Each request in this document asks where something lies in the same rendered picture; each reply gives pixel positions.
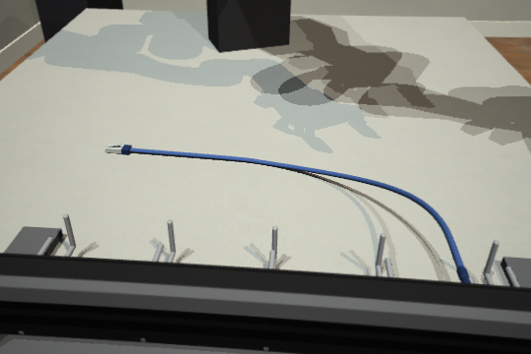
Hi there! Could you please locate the blue patch cord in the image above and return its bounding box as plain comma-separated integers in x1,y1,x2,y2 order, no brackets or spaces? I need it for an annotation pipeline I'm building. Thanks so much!
130,148,469,281

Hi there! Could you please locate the white ethernet plug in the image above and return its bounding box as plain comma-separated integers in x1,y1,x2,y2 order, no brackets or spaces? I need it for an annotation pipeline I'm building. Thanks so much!
106,144,132,155

